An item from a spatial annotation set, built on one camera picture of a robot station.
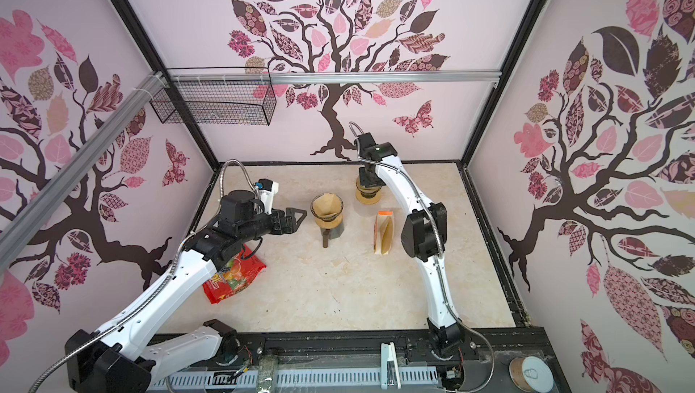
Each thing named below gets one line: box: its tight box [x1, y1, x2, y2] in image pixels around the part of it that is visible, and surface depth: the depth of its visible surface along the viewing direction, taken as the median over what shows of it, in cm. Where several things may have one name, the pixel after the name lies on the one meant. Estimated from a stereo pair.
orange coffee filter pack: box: [372, 210, 395, 256], surface depth 92 cm
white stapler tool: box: [380, 342, 401, 391], surface depth 71 cm
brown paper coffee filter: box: [313, 192, 342, 217], surface depth 90 cm
